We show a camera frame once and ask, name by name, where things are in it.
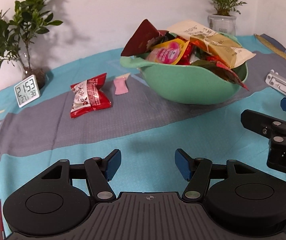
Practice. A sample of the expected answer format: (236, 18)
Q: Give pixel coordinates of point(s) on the red white snack bag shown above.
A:
(88, 96)

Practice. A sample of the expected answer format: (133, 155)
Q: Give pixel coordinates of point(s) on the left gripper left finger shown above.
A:
(99, 172)

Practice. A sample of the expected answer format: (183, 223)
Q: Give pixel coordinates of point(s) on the thin plant in glass jar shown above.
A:
(222, 20)

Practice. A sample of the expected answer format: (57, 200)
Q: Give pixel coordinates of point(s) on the gold milk tea packet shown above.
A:
(222, 47)

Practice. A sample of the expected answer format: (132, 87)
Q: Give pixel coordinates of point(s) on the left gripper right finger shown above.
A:
(196, 172)

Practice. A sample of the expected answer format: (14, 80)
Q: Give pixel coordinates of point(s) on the leafy potted plant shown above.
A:
(30, 20)

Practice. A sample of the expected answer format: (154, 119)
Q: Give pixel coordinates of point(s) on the white digital clock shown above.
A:
(26, 91)

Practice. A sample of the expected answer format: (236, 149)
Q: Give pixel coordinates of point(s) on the small red packet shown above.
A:
(226, 73)

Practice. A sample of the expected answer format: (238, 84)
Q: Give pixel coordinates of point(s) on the blue grey table cloth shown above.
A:
(147, 129)

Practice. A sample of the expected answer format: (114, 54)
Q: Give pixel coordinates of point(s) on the long dark red packet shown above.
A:
(144, 37)

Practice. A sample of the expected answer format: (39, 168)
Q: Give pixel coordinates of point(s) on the pink yellow jelly pouch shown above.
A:
(169, 52)

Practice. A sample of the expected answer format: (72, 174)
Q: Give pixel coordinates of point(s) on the green plastic bowl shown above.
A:
(191, 84)

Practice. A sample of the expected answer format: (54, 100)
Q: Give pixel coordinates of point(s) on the small pink candy wrapper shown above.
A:
(120, 84)

